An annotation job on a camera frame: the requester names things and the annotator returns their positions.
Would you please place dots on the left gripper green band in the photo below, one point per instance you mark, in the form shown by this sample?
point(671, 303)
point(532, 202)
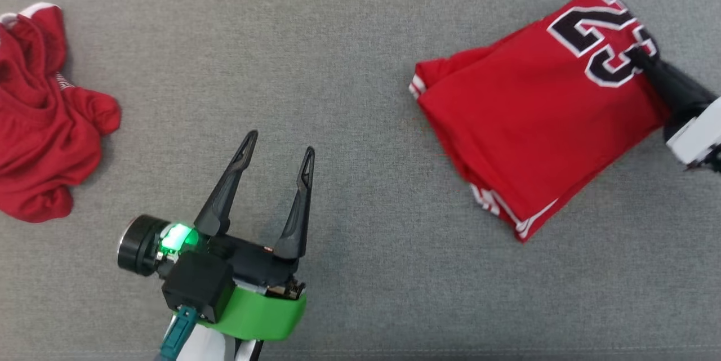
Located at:
point(259, 271)

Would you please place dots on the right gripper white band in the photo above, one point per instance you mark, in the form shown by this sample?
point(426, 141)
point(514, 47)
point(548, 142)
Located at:
point(701, 138)

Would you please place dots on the red basketball jersey number 23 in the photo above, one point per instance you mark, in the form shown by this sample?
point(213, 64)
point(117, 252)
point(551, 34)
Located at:
point(535, 124)

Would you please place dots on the red shorts with white stripe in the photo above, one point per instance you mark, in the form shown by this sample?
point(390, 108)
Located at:
point(45, 141)

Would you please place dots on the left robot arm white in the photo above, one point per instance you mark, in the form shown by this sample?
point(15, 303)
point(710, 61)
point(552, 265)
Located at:
point(214, 347)

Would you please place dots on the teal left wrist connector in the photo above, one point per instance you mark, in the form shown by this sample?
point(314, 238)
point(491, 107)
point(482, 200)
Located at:
point(179, 333)

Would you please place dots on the grey fabric sofa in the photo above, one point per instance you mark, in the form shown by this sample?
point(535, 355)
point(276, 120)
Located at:
point(360, 96)

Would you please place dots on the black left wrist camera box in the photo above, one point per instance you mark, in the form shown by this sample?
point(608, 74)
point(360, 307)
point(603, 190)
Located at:
point(197, 285)

